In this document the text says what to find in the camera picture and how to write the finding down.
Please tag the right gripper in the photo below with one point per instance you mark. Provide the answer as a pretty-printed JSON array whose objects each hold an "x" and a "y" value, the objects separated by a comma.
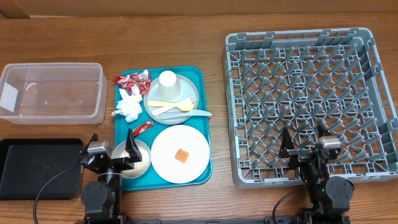
[{"x": 286, "y": 144}]

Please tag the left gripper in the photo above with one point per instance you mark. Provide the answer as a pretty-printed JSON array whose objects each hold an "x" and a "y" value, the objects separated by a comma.
[{"x": 131, "y": 149}]

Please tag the orange food cube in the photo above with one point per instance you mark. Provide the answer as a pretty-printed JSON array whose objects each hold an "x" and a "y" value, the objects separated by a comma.
[{"x": 181, "y": 156}]

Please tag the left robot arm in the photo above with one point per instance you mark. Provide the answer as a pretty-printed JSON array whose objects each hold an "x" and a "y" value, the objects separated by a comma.
[{"x": 102, "y": 198}]

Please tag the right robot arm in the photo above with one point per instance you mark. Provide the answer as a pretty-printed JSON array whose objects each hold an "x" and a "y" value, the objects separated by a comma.
[{"x": 329, "y": 196}]

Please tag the grey dishwasher rack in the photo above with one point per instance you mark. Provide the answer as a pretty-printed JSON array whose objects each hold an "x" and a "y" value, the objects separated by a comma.
[{"x": 298, "y": 79}]

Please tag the black waste tray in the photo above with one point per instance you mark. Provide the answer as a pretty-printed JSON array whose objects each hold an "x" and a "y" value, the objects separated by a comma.
[{"x": 27, "y": 165}]

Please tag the small red ketchup packet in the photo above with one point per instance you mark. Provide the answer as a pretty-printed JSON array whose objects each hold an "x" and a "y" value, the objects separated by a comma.
[{"x": 143, "y": 127}]

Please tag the crumpled white napkin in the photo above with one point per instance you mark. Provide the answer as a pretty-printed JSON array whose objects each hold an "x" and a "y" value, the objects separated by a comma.
[{"x": 130, "y": 105}]

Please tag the white pink-rimmed plate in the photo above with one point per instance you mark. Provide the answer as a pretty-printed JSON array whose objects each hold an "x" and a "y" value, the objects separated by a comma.
[{"x": 166, "y": 145}]

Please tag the teal serving tray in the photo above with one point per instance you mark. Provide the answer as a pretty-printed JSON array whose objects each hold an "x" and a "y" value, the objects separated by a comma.
[{"x": 150, "y": 179}]

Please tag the large red snack wrapper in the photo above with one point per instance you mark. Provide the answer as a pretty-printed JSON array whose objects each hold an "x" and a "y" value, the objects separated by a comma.
[{"x": 133, "y": 81}]

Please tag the white paper cup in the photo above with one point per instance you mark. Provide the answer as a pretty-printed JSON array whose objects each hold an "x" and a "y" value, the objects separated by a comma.
[{"x": 169, "y": 85}]

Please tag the yellow plastic spoon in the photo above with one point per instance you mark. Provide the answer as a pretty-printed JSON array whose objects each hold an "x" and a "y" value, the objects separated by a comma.
[{"x": 183, "y": 105}]

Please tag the light blue plastic knife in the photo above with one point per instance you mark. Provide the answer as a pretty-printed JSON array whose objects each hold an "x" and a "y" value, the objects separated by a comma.
[{"x": 170, "y": 115}]

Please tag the clear plastic bin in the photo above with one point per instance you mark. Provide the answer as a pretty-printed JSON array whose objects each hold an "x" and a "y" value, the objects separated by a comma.
[{"x": 53, "y": 93}]

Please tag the white plastic fork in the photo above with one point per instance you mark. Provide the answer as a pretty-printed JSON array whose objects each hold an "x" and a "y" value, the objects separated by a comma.
[{"x": 163, "y": 109}]

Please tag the grey plate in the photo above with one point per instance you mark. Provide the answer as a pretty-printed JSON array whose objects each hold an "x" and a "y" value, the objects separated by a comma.
[{"x": 188, "y": 88}]

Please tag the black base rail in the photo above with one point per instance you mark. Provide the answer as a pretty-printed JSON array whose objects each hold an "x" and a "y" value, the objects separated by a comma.
[{"x": 265, "y": 220}]

